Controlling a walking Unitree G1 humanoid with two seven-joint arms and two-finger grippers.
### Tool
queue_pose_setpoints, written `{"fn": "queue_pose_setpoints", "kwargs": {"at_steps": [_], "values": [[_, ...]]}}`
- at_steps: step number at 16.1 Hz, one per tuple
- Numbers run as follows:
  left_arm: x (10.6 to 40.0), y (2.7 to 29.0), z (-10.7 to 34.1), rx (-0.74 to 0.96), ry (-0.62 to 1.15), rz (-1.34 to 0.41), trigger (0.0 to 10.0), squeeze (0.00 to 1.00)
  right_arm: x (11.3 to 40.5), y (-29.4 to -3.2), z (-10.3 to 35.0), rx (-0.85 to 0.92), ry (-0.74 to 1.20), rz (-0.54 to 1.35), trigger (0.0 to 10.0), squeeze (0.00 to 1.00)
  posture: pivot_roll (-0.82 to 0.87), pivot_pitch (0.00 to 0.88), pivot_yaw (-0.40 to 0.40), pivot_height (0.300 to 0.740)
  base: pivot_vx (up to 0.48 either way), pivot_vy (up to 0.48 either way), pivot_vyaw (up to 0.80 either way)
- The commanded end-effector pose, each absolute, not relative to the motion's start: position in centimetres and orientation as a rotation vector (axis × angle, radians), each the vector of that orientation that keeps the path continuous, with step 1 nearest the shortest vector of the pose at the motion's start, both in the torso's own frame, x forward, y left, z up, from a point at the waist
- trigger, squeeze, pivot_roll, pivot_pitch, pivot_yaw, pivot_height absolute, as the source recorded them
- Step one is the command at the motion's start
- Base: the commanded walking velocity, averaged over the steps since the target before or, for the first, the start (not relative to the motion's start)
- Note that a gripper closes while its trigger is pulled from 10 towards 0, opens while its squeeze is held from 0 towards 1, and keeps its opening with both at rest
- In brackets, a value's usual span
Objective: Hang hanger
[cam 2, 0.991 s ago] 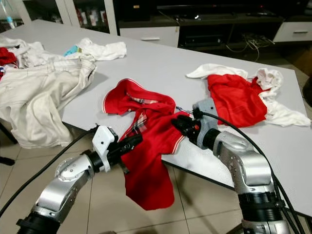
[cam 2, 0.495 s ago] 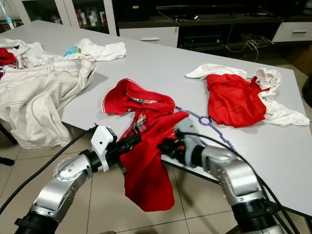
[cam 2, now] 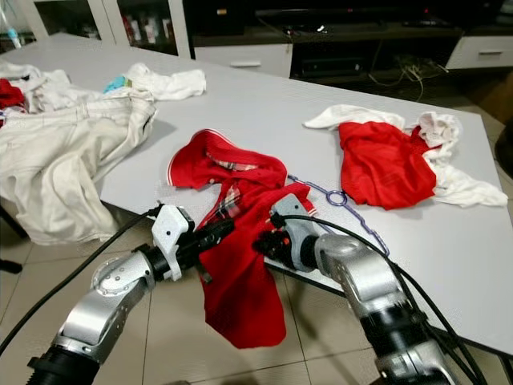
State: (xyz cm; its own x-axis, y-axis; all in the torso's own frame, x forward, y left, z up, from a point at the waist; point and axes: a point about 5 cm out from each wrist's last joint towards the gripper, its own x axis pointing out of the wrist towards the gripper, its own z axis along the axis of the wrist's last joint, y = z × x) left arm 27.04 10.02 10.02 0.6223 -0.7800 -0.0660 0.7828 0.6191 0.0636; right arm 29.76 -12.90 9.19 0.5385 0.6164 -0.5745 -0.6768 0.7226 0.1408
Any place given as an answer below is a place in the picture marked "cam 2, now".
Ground red knit garment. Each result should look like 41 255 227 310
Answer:
338 120 441 212

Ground red polo shirt plaid patch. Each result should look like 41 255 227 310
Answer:
167 128 314 351

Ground brown chair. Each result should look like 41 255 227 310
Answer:
495 120 513 179

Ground white crumpled cloth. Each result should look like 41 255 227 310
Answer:
409 110 511 209

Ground black set-top box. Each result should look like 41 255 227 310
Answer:
297 56 367 80

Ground red t-shirt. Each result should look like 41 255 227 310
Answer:
0 78 27 131

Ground red white bottle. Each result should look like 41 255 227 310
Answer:
160 14 179 43

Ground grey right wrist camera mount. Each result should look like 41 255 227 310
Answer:
270 193 323 273

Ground white glass-door cabinet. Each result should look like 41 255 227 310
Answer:
16 0 194 59

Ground black television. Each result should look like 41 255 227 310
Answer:
252 4 463 34

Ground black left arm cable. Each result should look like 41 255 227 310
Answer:
0 205 164 355

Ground purple plastic hanger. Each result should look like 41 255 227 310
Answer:
286 174 394 259

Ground cardboard box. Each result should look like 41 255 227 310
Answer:
479 75 513 123

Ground beige cable tangle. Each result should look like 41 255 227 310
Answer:
367 54 447 103

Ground cream jeans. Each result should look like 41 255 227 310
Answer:
0 90 158 246

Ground wooden TV stand white drawer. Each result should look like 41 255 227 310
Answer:
192 22 513 83

